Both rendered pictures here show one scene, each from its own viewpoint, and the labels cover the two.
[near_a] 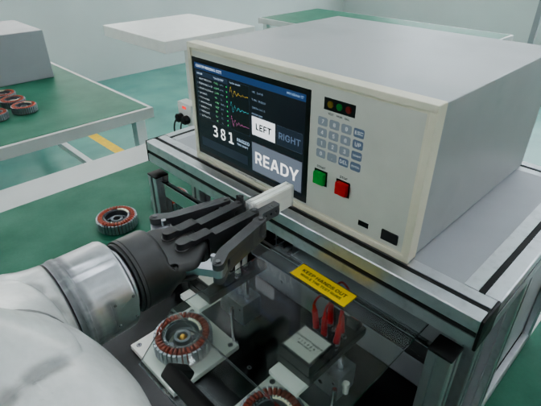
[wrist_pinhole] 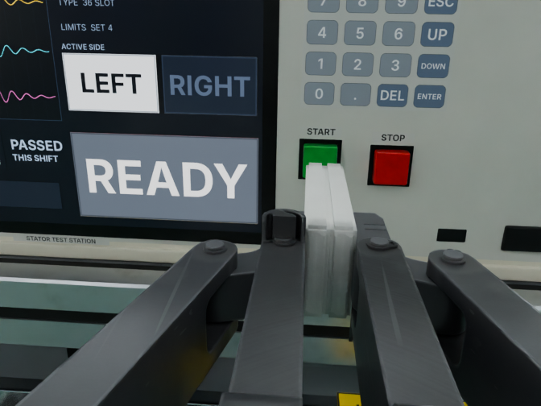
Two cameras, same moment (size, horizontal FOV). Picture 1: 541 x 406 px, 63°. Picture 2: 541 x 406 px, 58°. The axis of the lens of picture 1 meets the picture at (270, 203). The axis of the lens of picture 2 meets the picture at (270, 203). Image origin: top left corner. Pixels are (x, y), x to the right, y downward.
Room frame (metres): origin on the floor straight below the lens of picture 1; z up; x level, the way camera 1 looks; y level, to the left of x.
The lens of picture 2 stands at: (0.36, 0.12, 1.25)
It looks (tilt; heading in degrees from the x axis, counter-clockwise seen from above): 20 degrees down; 319
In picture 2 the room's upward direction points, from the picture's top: 1 degrees clockwise
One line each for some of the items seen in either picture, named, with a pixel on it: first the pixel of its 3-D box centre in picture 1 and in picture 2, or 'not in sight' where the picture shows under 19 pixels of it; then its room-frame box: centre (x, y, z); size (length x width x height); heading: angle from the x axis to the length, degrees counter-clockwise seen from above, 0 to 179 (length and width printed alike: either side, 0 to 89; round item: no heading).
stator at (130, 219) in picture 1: (117, 220); not in sight; (1.05, 0.44, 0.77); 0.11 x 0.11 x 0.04
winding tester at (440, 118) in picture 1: (362, 106); (238, 63); (0.72, -0.16, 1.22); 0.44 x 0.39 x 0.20; 45
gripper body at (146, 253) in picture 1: (162, 258); not in sight; (0.36, 0.11, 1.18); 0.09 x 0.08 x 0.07; 135
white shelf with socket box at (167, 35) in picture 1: (185, 93); not in sight; (1.56, 0.30, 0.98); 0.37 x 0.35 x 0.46; 45
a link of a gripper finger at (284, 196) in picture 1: (272, 204); (335, 229); (0.47, 0.00, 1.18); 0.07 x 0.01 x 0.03; 135
